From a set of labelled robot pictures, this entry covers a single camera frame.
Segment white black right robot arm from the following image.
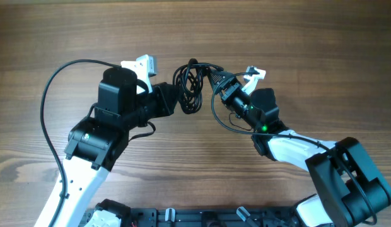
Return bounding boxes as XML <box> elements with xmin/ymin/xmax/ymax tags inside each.
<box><xmin>207</xmin><ymin>67</ymin><xmax>391</xmax><ymax>226</ymax></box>

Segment black usb cable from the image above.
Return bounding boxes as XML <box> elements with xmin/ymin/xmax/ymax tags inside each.
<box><xmin>172</xmin><ymin>58</ymin><xmax>225</xmax><ymax>115</ymax></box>

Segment black left camera cable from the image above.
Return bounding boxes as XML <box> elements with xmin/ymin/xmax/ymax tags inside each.
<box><xmin>40</xmin><ymin>59</ymin><xmax>122</xmax><ymax>227</ymax></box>

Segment black right camera cable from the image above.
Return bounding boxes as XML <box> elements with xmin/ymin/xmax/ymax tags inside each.
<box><xmin>210</xmin><ymin>71</ymin><xmax>378</xmax><ymax>226</ymax></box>

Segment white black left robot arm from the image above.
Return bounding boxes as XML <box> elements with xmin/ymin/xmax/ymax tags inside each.
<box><xmin>35</xmin><ymin>67</ymin><xmax>179</xmax><ymax>226</ymax></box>

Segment black camera cable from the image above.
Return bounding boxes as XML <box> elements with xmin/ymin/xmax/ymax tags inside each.
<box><xmin>210</xmin><ymin>71</ymin><xmax>378</xmax><ymax>226</ymax></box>
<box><xmin>40</xmin><ymin>59</ymin><xmax>122</xmax><ymax>227</ymax></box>

